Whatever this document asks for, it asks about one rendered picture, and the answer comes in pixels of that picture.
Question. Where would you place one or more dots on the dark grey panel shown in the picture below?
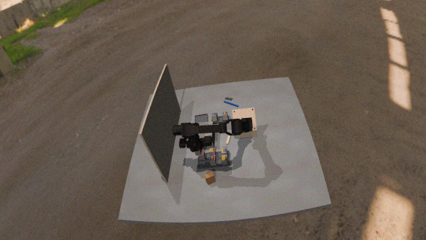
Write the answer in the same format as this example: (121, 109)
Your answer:
(156, 131)

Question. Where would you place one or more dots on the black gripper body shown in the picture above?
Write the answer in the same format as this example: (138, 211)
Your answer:
(206, 141)

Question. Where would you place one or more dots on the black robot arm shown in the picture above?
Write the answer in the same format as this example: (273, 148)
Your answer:
(188, 130)

